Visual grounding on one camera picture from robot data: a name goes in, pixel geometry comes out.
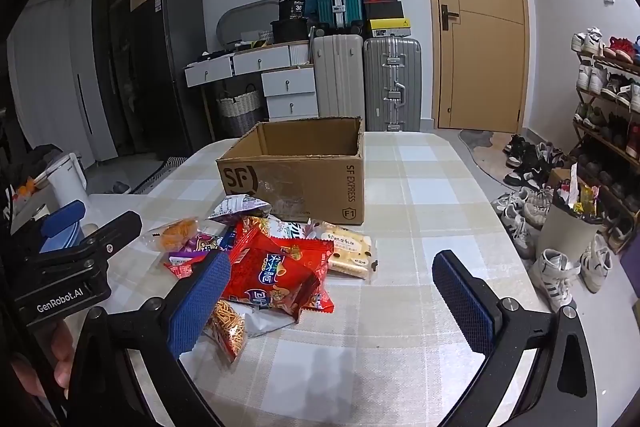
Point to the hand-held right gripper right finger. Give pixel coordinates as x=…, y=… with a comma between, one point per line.
x=462, y=302

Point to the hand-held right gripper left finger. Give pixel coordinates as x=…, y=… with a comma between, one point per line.
x=200, y=302

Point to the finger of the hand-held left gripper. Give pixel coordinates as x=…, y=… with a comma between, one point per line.
x=62, y=219
x=112, y=234

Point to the pile of assorted snack packets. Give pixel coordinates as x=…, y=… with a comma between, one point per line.
x=270, y=282

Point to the purple silver crisp packet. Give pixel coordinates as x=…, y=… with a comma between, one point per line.
x=239, y=208

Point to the white blue-lettered packet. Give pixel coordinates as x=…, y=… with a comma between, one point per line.
x=290, y=229

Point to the red gold-patterned pie packet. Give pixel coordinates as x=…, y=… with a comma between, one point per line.
x=307, y=254

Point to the brown cardboard box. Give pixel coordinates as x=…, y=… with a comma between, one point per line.
x=300, y=187

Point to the person's left hand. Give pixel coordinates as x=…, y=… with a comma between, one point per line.
x=42, y=377

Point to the white electric kettle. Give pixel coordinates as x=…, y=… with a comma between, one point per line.
x=67, y=179

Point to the heap of loose shoes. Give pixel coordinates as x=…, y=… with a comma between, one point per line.
x=530, y=207

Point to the white trash bin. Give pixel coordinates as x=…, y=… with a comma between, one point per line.
x=565, y=232

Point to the white curtain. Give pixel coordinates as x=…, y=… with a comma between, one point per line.
x=45, y=72

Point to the grey beige door mat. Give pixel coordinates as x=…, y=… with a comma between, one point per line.
x=482, y=152

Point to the white wardrobe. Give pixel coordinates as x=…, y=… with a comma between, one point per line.
x=85, y=57

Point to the tall black wardrobe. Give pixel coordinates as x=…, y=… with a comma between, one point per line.
x=112, y=57

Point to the dark grey refrigerator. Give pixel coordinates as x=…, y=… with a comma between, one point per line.
x=170, y=72

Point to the woven laundry basket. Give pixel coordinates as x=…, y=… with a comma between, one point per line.
x=240, y=109

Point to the wooden shoe rack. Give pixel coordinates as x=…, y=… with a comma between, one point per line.
x=587, y=134

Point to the silver suitcase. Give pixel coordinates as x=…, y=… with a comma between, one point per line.
x=392, y=82

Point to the white desk with drawers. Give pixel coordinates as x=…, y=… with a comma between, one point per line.
x=290, y=82

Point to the white plastic basket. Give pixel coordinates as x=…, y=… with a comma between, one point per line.
x=255, y=37

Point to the wooden door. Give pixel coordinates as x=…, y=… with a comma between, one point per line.
x=480, y=57

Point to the grey oval mirror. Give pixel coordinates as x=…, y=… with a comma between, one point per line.
x=245, y=19

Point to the beige suitcase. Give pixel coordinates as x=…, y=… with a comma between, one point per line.
x=337, y=77

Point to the black round box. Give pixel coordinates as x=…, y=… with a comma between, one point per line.
x=290, y=31

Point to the black labelled bag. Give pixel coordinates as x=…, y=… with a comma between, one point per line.
x=292, y=4

